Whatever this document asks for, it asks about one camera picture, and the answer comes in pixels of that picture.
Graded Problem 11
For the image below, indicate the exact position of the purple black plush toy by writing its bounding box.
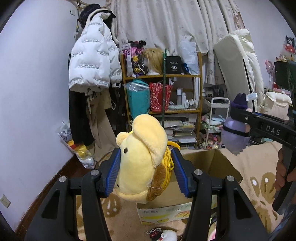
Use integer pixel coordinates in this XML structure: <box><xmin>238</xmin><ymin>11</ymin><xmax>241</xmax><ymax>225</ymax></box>
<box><xmin>221</xmin><ymin>93</ymin><xmax>258</xmax><ymax>155</ymax></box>

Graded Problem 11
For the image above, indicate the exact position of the white duck plush keychain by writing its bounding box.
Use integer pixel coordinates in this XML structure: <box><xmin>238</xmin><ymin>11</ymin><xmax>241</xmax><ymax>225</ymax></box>
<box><xmin>146</xmin><ymin>227</ymin><xmax>183</xmax><ymax>241</ymax></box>

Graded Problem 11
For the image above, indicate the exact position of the yellow dog plush toy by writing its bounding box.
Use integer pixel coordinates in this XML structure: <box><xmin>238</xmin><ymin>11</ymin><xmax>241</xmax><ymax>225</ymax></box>
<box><xmin>115</xmin><ymin>114</ymin><xmax>180</xmax><ymax>203</ymax></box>

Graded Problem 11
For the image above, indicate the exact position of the person right hand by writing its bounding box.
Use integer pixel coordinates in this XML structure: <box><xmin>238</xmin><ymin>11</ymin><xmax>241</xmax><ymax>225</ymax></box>
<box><xmin>275</xmin><ymin>148</ymin><xmax>296</xmax><ymax>191</ymax></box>

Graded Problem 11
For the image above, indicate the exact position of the beige patterned blanket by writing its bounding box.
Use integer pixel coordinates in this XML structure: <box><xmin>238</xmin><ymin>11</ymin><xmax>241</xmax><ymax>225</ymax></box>
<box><xmin>81</xmin><ymin>148</ymin><xmax>268</xmax><ymax>240</ymax></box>

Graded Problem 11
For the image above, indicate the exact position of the white rolling cart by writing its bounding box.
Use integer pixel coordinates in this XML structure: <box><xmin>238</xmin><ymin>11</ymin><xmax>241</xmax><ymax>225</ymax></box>
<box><xmin>199</xmin><ymin>97</ymin><xmax>230</xmax><ymax>150</ymax></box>

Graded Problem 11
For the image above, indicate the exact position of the cream folded mattress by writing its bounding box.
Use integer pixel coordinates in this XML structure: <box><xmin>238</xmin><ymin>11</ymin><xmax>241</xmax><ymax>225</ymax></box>
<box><xmin>213</xmin><ymin>29</ymin><xmax>293</xmax><ymax>121</ymax></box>

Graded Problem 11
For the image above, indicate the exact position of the open cardboard box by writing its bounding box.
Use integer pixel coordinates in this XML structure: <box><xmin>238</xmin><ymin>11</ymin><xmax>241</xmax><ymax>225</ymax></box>
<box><xmin>137</xmin><ymin>149</ymin><xmax>243</xmax><ymax>225</ymax></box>

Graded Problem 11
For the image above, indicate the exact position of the plastic bag of plushies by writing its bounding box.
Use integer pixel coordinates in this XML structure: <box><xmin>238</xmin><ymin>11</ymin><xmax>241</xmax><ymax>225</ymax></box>
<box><xmin>56</xmin><ymin>122</ymin><xmax>96</xmax><ymax>169</ymax></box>

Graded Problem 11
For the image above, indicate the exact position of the stack of books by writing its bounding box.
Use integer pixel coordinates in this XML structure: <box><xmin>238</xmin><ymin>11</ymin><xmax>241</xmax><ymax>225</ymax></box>
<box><xmin>164</xmin><ymin>120</ymin><xmax>197</xmax><ymax>145</ymax></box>

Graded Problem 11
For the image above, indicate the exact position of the black hanging coat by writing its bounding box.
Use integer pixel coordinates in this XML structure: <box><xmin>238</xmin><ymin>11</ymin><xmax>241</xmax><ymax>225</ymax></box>
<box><xmin>69</xmin><ymin>90</ymin><xmax>94</xmax><ymax>146</ymax></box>

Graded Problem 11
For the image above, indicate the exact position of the beige trench coat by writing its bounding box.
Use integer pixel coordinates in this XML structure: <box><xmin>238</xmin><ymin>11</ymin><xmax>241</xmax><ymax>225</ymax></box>
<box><xmin>87</xmin><ymin>92</ymin><xmax>117</xmax><ymax>162</ymax></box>

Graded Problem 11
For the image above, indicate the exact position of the wooden bookshelf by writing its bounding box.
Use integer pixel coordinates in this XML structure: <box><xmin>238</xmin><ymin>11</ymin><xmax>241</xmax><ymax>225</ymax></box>
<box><xmin>119</xmin><ymin>52</ymin><xmax>204</xmax><ymax>149</ymax></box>

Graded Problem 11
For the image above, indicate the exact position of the black box number 40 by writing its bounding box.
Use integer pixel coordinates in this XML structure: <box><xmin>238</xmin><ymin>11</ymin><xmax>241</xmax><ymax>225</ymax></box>
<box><xmin>166</xmin><ymin>56</ymin><xmax>182</xmax><ymax>75</ymax></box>

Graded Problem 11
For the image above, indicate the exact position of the red patterned bag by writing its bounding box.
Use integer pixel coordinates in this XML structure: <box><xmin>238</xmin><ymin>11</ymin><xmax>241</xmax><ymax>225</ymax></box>
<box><xmin>149</xmin><ymin>82</ymin><xmax>173</xmax><ymax>113</ymax></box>

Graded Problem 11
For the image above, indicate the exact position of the green pole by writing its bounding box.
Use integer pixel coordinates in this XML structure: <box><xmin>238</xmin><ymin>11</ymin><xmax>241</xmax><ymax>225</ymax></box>
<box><xmin>162</xmin><ymin>48</ymin><xmax>167</xmax><ymax>127</ymax></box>

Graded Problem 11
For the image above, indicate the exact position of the blonde wig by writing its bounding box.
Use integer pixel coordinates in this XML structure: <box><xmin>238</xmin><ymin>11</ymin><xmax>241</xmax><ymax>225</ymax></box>
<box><xmin>143</xmin><ymin>48</ymin><xmax>163</xmax><ymax>75</ymax></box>

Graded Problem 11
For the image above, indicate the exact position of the teal bag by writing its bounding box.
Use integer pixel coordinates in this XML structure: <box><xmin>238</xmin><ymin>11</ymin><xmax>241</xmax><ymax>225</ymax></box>
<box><xmin>124</xmin><ymin>79</ymin><xmax>150</xmax><ymax>118</ymax></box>

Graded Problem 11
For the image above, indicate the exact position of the beige curtain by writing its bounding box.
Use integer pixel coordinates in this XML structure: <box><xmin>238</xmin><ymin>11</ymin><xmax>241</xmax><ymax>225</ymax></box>
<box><xmin>106</xmin><ymin>0</ymin><xmax>245</xmax><ymax>85</ymax></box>

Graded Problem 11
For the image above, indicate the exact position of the white puffer jacket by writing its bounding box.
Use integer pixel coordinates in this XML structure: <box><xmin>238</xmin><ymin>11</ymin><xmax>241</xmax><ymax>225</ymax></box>
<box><xmin>69</xmin><ymin>9</ymin><xmax>122</xmax><ymax>95</ymax></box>

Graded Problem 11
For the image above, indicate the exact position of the wall power outlet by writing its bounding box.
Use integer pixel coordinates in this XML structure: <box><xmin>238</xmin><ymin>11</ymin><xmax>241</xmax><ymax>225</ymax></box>
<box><xmin>0</xmin><ymin>194</ymin><xmax>11</xmax><ymax>208</ymax></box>

